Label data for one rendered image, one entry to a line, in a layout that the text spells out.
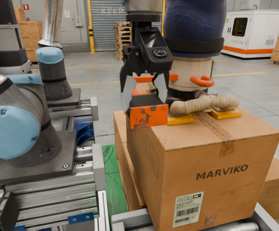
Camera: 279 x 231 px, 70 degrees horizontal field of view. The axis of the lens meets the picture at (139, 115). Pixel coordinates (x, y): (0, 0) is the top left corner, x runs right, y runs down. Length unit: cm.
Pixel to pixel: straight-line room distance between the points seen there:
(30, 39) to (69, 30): 290
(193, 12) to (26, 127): 56
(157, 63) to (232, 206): 67
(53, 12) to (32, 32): 659
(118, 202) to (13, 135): 150
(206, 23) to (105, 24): 954
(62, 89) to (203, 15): 70
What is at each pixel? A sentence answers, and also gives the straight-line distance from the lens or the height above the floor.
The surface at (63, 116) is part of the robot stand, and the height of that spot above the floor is 95.
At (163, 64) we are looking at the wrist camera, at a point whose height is 132.
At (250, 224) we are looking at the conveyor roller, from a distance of 116.
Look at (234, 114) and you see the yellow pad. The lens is 80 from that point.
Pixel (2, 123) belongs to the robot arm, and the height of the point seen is 123.
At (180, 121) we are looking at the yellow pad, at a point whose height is 108.
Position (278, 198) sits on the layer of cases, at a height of 37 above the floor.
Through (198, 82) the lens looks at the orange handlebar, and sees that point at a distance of 70.
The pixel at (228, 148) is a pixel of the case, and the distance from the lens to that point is 67.
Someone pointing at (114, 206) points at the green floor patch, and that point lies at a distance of 183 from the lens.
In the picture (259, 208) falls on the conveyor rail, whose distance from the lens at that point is 118.
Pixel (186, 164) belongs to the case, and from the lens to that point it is 63.
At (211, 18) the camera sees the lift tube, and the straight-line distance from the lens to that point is 73.
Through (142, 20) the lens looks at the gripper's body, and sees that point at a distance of 43.
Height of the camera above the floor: 139
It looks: 26 degrees down
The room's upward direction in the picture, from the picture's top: straight up
